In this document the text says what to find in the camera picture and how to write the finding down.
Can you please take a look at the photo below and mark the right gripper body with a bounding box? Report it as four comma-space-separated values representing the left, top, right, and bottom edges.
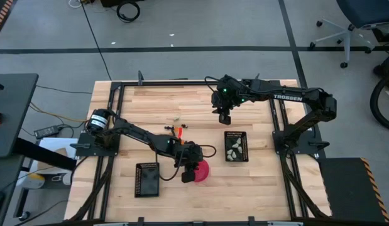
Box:
211, 74, 244, 115

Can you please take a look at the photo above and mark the black desk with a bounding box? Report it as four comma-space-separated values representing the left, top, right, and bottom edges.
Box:
0, 73, 40, 159

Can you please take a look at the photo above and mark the white sheet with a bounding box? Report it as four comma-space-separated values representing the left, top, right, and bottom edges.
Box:
38, 137, 79, 158

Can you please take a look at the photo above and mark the blue office chair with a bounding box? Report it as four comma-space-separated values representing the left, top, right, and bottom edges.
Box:
309, 0, 389, 69

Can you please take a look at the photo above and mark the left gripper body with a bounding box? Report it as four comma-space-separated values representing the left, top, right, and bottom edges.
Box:
168, 140, 205, 173

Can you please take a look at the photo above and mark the black power adapter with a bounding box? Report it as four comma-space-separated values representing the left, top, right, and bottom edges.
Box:
33, 124, 63, 140

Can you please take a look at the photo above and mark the black orange vacuum with hose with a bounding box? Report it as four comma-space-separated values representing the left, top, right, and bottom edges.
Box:
369, 51, 389, 132

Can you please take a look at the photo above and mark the red plastic bowl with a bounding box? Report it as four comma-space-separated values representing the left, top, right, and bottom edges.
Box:
193, 159, 211, 183

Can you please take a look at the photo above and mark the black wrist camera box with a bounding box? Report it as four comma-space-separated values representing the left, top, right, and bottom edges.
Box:
218, 112, 232, 126
180, 170, 197, 184

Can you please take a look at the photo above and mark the thin black floor cable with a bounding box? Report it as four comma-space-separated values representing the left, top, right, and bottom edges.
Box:
80, 0, 112, 82

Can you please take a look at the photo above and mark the black aluminium table frame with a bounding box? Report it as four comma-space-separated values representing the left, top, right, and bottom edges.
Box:
64, 70, 332, 226

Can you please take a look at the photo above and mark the black desk support beam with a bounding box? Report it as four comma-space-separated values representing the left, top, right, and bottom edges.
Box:
12, 137, 78, 172

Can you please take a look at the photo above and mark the white yellow round container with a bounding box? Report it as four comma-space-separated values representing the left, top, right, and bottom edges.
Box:
21, 173, 47, 190

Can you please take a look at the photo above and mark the black equipment cabinet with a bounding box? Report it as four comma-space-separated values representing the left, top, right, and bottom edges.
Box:
99, 0, 145, 8

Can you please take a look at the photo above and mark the black slotted plastic basket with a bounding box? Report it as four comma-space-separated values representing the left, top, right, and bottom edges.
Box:
224, 131, 249, 163
134, 162, 160, 198

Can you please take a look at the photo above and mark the coiled black cable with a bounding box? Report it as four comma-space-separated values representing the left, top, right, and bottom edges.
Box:
116, 1, 141, 23

